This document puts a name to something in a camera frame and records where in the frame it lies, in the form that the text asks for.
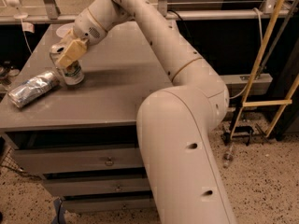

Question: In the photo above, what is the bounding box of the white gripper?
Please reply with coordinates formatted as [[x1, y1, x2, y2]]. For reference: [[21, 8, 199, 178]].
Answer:
[[55, 0, 131, 68]]

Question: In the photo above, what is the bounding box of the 7up soda can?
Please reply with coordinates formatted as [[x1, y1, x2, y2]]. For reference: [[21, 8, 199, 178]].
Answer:
[[50, 44, 84, 86]]

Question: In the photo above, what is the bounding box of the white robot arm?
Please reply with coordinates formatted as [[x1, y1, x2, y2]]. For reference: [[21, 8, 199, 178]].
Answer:
[[56, 0, 237, 224]]

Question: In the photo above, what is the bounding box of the silver blue redbull can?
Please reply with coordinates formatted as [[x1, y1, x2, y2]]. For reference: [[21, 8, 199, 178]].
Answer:
[[8, 71, 60, 108]]

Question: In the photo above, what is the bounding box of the white ceramic bowl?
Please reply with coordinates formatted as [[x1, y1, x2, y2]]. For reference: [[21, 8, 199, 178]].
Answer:
[[56, 23, 74, 38]]

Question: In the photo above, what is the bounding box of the white desk lamp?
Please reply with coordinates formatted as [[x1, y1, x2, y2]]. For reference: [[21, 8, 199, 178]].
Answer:
[[6, 0, 28, 21]]

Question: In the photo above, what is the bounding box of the grey drawer cabinet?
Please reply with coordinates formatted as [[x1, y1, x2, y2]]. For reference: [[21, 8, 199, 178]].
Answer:
[[0, 21, 170, 202]]

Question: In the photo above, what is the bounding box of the top grey drawer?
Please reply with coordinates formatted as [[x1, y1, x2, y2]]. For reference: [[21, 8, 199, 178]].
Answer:
[[13, 145, 143, 175]]

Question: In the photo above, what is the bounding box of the grey drawer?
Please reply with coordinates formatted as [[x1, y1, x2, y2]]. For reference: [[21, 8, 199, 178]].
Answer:
[[43, 178, 150, 197], [13, 145, 143, 175], [63, 198, 155, 213]]

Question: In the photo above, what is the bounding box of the middle grey drawer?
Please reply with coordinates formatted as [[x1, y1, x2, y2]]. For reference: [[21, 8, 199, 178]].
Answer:
[[43, 178, 150, 197]]

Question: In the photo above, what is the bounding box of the bottom grey drawer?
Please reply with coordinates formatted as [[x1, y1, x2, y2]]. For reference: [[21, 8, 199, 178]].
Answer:
[[63, 198, 155, 213]]

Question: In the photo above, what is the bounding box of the clear plastic bottle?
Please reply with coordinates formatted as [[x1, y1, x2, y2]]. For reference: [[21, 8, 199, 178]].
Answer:
[[223, 144, 234, 168]]

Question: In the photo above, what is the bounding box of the black cable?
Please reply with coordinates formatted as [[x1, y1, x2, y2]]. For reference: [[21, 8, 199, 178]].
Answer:
[[167, 9, 188, 33]]

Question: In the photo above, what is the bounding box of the yellow wooden ladder frame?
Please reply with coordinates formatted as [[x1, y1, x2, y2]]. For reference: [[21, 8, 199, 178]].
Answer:
[[228, 0, 298, 141]]

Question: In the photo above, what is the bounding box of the white cable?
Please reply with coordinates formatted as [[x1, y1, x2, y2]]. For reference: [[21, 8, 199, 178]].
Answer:
[[230, 7, 264, 101]]

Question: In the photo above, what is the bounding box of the metal railing frame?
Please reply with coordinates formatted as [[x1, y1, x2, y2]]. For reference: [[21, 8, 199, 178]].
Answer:
[[0, 0, 299, 26]]

